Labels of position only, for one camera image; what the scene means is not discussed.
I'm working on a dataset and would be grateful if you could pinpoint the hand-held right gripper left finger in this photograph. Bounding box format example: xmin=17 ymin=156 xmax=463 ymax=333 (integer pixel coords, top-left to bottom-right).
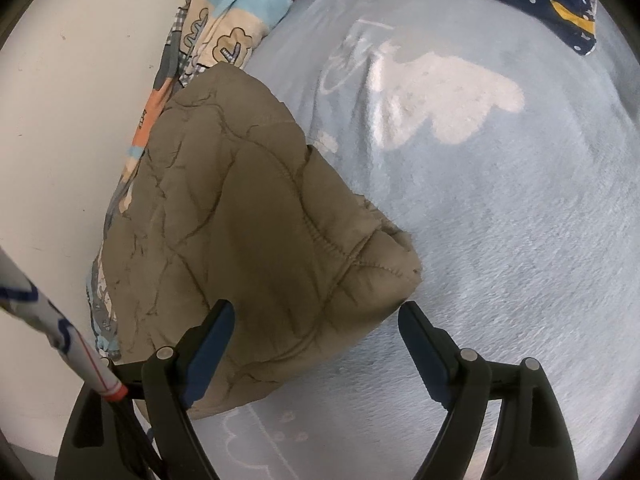
xmin=54 ymin=300 xmax=237 ymax=480

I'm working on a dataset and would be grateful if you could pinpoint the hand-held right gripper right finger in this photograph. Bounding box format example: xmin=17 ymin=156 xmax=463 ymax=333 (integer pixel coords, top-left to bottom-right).
xmin=398 ymin=301 xmax=582 ymax=480

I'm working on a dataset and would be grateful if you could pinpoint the khaki quilted puffer jacket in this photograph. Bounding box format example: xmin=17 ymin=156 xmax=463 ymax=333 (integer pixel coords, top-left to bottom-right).
xmin=92 ymin=66 xmax=425 ymax=422

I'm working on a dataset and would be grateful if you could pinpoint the light blue fleece blanket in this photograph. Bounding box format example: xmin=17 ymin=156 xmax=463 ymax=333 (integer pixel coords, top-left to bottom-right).
xmin=145 ymin=0 xmax=634 ymax=480

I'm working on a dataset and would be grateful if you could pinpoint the white patterned pen red band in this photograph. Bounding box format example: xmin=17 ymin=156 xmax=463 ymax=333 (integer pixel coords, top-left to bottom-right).
xmin=0 ymin=245 xmax=129 ymax=404

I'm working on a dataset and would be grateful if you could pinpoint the patchwork cartoon print blanket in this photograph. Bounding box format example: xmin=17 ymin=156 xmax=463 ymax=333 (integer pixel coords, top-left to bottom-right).
xmin=85 ymin=0 xmax=302 ymax=362

